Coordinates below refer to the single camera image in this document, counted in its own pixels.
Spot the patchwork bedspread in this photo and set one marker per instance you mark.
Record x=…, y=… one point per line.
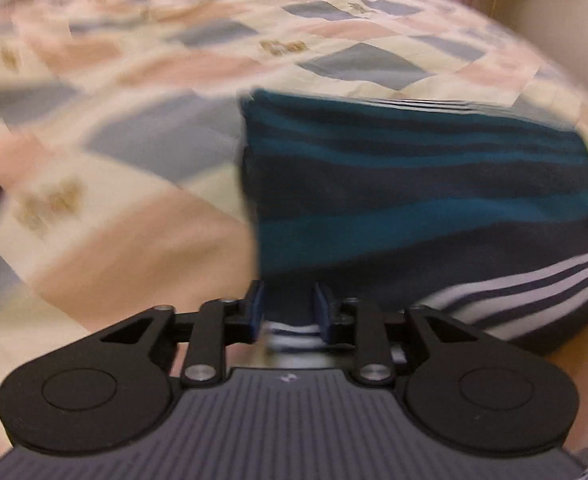
x=123, y=125

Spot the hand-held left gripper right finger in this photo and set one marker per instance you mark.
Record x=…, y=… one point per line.
x=323, y=312

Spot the striped teal navy sweater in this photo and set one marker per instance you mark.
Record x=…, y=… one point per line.
x=399, y=200

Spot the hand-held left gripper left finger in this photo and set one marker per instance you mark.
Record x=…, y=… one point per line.
x=255, y=310

